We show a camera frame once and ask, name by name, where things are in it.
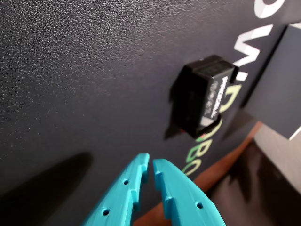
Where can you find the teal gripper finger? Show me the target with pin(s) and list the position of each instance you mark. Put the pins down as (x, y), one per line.
(185, 202)
(122, 195)

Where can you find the small black battery pack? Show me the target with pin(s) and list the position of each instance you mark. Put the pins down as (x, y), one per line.
(195, 94)

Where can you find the black WOWROBO mat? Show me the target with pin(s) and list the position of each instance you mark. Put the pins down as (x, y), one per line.
(70, 70)

